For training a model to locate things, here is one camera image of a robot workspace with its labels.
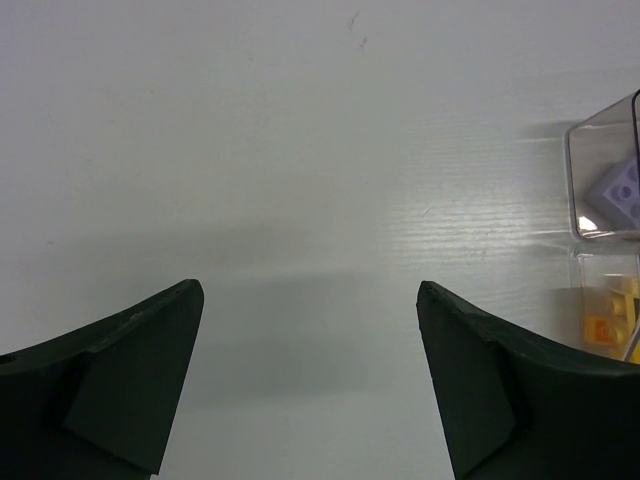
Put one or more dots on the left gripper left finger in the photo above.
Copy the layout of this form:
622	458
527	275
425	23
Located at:
99	402

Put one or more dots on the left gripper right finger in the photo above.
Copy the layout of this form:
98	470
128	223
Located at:
517	405

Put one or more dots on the lilac lego brick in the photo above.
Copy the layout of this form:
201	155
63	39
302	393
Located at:
615	195

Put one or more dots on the small orange lego plate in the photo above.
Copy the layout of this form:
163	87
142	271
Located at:
602	331

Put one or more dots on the long yellow lego plate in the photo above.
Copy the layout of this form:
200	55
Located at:
624	299

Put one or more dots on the clear small container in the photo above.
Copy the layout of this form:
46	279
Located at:
594	265

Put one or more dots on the clear long container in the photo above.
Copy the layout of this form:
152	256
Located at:
592	147

